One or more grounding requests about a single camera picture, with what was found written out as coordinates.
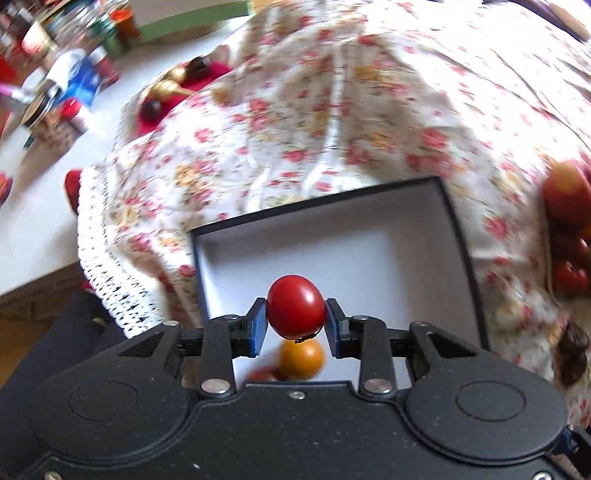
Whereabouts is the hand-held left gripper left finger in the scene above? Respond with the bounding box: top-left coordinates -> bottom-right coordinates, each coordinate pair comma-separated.
117,299 -> 269,398

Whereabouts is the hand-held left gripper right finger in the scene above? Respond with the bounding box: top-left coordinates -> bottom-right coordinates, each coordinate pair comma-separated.
325,299 -> 476,398

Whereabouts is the red cherry tomato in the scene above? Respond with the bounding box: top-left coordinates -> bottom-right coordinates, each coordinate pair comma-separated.
553,261 -> 591,296
266,274 -> 328,340

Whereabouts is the yellow tomato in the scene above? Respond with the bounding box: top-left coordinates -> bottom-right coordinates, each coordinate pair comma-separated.
278,338 -> 325,380

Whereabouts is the black box with white inside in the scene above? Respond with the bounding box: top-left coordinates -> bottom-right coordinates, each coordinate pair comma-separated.
190,176 -> 490,384

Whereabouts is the white lace cloth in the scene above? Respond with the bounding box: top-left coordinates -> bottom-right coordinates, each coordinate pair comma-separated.
76,168 -> 181,340

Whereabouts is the floral tablecloth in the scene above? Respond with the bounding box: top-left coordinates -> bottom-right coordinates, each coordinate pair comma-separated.
76,0 -> 591,430

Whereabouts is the dark blue cloth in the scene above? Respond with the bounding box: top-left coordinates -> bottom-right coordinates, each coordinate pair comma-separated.
0,291 -> 130,388

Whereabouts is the dark wrinkled fruit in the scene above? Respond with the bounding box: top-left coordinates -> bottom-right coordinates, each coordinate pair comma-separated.
556,320 -> 591,386

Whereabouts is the dark plum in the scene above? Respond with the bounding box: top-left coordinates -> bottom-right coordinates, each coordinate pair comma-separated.
551,228 -> 591,264

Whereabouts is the gold ornament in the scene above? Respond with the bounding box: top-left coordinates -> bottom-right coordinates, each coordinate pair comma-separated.
141,67 -> 195,104

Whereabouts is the red apple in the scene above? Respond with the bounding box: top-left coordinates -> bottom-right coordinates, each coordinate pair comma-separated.
542,161 -> 591,229

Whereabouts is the red capped bottle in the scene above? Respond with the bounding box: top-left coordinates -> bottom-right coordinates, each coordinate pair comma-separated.
60,98 -> 90,134

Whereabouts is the blue and white packet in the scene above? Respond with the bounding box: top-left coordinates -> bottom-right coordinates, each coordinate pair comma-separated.
46,48 -> 109,109

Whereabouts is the green-edged cardboard box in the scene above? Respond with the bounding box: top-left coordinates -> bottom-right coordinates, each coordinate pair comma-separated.
131,0 -> 254,44

